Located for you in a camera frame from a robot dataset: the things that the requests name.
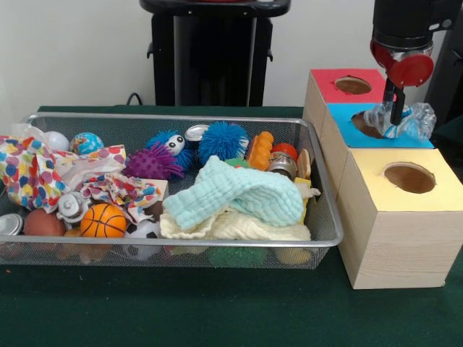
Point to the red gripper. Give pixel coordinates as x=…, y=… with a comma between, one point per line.
x=412, y=70

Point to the light blue knitted cloth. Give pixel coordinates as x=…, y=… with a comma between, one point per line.
x=253, y=191

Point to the cream knitted cloth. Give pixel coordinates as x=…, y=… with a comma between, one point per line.
x=253, y=229

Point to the purple spiky toy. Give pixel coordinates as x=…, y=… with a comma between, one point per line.
x=152, y=162

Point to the colourful patterned cloth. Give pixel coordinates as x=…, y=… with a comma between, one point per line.
x=25, y=170
x=123, y=188

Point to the wooden box with three holes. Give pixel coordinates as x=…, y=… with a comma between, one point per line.
x=398, y=246

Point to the shallow mesh bin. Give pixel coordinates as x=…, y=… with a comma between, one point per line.
x=90, y=253

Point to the dark green side tablecloth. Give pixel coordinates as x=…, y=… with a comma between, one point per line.
x=450, y=135

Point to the orange and purple toy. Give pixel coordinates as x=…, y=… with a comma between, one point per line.
x=262, y=150

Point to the blue spiky ball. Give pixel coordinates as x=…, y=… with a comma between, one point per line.
x=224, y=141
x=162, y=139

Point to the small globe ball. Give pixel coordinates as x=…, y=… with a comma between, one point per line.
x=86, y=142

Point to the small orange basketball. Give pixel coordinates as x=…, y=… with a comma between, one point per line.
x=103, y=221

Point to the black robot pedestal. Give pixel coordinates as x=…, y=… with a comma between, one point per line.
x=217, y=72

